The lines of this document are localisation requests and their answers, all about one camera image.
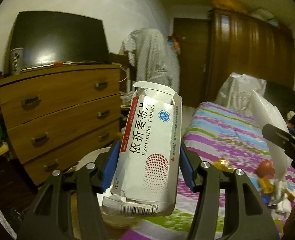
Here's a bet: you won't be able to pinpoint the black flat television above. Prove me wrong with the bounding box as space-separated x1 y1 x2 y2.
8 11 111 73

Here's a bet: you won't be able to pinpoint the gold foil candy wrapper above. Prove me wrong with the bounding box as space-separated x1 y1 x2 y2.
212 158 235 173

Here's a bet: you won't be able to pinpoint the white towel sock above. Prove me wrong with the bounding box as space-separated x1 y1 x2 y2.
268 180 295 216

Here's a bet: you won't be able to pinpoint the white cables bundle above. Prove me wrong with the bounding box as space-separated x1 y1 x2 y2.
120 67 136 111

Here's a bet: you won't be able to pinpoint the silver cloth covered chair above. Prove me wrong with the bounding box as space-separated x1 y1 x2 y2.
215 72 267 116

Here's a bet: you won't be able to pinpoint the orange bag on wardrobe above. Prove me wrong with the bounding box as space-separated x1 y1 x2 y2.
211 0 249 15

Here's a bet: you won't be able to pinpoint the colourful striped floral bedsheet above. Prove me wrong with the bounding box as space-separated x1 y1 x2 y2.
120 101 295 240

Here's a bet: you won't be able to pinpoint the white plastic trash bucket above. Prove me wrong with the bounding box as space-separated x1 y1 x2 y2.
75 146 138 228

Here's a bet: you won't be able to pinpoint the dark wooden wardrobe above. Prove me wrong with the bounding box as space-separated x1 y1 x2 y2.
205 9 295 101

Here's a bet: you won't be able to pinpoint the red apple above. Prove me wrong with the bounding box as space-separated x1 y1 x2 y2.
255 160 276 179

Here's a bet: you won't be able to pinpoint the striped grey white cloth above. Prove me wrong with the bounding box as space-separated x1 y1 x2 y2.
120 29 180 92

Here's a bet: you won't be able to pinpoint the black cloth pile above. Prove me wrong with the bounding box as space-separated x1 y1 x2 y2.
263 81 295 120

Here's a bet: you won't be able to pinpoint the white patterned cup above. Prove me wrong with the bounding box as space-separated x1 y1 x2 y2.
10 48 24 75

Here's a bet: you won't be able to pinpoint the dark wooden door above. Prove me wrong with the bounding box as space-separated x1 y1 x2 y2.
173 18 210 107

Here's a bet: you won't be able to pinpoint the gold cardboard box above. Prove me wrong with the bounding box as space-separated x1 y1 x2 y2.
258 176 275 194

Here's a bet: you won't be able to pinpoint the white medicine carton box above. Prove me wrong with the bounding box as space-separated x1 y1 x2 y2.
102 81 182 217

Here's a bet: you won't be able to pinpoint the white pillows on wardrobe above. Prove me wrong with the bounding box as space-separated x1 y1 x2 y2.
249 8 279 27

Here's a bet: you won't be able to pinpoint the white plastic packaging sheet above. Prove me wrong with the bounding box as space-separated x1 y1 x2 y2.
250 90 291 180

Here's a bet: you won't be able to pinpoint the wooden chest of drawers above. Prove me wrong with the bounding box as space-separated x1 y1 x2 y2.
0 64 120 185

